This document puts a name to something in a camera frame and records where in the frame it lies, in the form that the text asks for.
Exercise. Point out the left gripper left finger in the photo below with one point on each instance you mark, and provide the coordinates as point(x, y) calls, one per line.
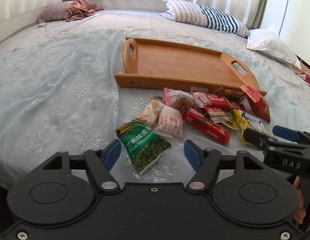
point(98, 165)

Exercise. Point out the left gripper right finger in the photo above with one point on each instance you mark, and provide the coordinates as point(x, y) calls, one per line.
point(206, 163)

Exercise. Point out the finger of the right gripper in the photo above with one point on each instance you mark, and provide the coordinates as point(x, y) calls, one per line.
point(255, 138)
point(292, 135)

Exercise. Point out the yellow Amerie wafer packet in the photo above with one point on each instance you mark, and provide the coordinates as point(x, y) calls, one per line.
point(244, 121)

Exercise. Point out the dark red chocolate bar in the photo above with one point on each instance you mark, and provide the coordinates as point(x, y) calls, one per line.
point(207, 127)

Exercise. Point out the red nut snack packet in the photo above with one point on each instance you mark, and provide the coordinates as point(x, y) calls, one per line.
point(257, 103)

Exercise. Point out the gold foil snack packet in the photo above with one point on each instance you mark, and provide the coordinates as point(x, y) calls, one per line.
point(226, 121)

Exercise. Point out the green wasabi peas packet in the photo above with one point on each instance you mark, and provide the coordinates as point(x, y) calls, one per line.
point(143, 145)

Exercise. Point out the brown peanut bar packet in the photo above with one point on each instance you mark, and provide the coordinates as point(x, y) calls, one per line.
point(230, 94)

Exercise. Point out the small red Biscoff packet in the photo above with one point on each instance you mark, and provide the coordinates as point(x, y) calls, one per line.
point(214, 112)

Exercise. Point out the white red-print candy packet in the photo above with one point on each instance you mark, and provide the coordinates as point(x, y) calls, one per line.
point(170, 123)

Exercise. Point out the red Biscoff biscuit packet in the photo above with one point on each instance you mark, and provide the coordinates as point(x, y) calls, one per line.
point(211, 100)

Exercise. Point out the pink-edged brown cake packet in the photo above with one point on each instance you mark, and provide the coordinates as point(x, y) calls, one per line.
point(179, 100)

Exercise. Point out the beige biscuit packet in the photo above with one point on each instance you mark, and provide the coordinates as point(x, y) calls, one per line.
point(150, 114)

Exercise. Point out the person's right hand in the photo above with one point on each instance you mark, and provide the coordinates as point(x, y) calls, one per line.
point(300, 212)

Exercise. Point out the small red toy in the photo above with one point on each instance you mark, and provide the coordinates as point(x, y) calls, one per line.
point(304, 76)

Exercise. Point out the pale blue snowflake bedspread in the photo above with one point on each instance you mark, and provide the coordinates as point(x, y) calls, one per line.
point(58, 92)

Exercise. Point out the white pillow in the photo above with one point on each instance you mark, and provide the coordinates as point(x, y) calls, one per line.
point(268, 42)

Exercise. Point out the wooden serving tray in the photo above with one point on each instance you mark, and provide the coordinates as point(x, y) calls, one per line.
point(158, 64)

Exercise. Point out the small metallic object on bed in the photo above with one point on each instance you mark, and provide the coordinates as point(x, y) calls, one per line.
point(40, 25)

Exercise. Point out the striped pillow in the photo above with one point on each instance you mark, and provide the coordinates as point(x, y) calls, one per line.
point(204, 16)

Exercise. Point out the pink crumpled blanket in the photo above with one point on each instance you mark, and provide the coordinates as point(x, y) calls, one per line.
point(80, 9)

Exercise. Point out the purple pillow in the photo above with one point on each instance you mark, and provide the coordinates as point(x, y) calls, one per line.
point(54, 12)

